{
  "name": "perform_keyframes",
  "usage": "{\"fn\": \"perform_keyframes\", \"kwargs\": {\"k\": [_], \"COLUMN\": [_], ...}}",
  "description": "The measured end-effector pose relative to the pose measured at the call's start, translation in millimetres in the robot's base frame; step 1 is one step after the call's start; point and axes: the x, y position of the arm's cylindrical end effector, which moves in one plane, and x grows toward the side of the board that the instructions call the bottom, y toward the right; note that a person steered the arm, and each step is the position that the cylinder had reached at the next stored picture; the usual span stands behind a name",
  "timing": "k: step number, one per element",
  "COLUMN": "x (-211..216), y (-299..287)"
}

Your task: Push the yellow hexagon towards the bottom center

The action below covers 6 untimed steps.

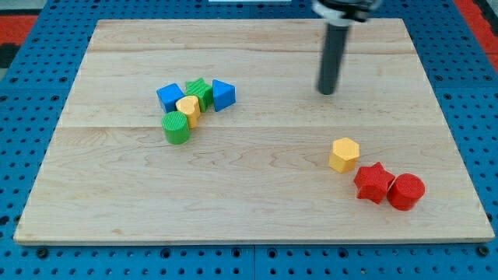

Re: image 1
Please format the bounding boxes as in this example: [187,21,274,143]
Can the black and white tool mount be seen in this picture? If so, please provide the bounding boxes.
[311,0,383,26]

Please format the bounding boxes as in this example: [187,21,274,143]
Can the red star block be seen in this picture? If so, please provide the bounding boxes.
[353,162,395,205]

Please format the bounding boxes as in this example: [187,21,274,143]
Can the red cylinder block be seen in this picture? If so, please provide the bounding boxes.
[387,173,426,211]

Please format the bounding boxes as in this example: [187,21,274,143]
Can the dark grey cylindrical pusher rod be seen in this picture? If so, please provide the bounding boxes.
[317,24,349,95]

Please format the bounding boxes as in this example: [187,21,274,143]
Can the yellow heart block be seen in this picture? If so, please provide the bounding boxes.
[175,96,201,128]

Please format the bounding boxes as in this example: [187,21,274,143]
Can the yellow hexagon block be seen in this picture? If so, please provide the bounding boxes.
[328,138,360,173]

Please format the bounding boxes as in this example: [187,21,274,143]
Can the blue cube block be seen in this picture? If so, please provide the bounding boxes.
[156,83,184,114]

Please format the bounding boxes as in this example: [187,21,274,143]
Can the green star block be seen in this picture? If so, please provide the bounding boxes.
[185,78,213,113]

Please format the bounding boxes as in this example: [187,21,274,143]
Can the light wooden board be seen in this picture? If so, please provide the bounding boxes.
[13,19,495,246]

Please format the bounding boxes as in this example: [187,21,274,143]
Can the blue triangle block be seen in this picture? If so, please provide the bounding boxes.
[212,79,236,112]

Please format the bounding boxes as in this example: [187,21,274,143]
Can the green cylinder block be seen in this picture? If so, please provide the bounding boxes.
[161,111,190,145]

